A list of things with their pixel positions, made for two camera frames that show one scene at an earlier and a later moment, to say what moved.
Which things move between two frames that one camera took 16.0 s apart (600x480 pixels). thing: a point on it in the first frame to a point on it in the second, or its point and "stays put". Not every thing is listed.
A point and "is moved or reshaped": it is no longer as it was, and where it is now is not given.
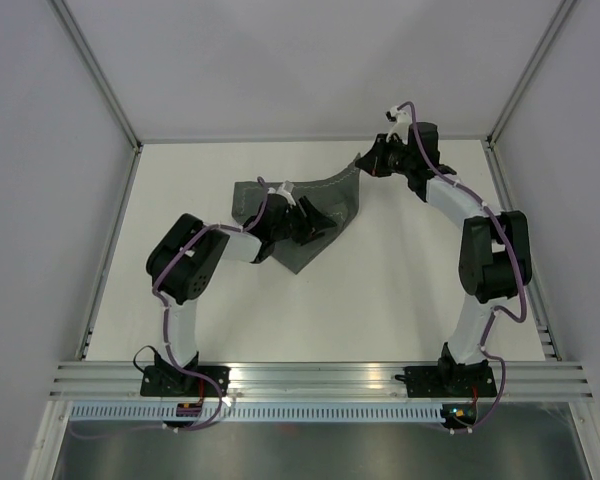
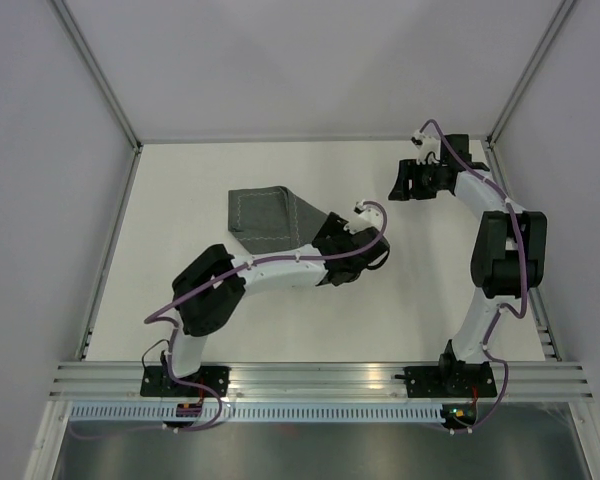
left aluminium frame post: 77,34 stays put
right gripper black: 372,163 to 409,169
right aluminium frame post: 554,26 stays put
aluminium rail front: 312,380 stays put
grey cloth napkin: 336,199 is moved or reshaped
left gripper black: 310,225 to 334,227
